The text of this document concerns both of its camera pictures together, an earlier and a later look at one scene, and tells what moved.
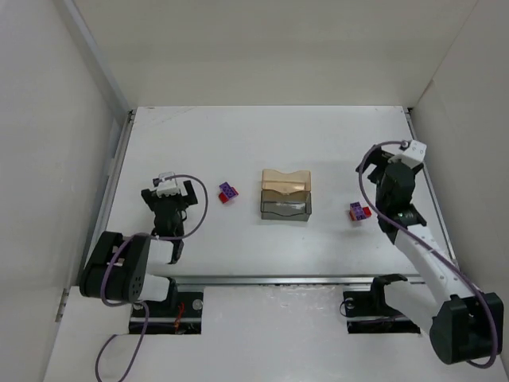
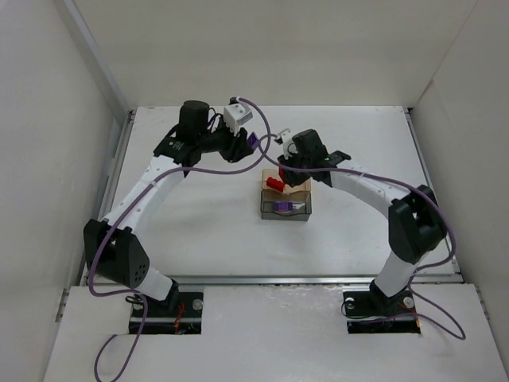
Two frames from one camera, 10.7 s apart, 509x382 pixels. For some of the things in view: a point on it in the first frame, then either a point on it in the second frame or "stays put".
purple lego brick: [356, 212] → [282, 207]
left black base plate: [165, 319] stays put
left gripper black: [169, 199] → [235, 146]
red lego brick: [223, 197] → [275, 184]
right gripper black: [378, 164] → [292, 171]
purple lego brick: [228, 190] → [253, 140]
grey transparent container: [295, 206] stays put
